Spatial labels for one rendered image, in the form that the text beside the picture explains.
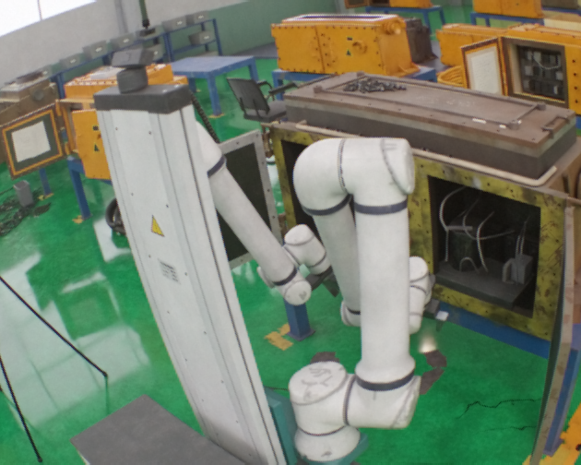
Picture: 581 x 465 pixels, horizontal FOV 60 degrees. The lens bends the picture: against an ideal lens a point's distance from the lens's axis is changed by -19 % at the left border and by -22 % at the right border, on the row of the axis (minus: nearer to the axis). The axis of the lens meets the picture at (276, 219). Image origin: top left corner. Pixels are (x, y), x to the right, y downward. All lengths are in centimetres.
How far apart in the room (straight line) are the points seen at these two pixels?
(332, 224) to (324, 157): 19
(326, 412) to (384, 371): 20
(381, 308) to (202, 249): 40
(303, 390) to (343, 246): 37
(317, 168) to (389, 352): 45
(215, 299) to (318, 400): 39
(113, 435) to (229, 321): 63
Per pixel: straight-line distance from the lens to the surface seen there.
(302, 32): 628
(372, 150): 123
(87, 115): 437
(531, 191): 185
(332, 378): 150
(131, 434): 174
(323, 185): 128
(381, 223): 125
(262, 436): 159
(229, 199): 169
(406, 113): 217
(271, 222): 280
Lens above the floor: 200
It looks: 25 degrees down
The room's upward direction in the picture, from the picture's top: 11 degrees counter-clockwise
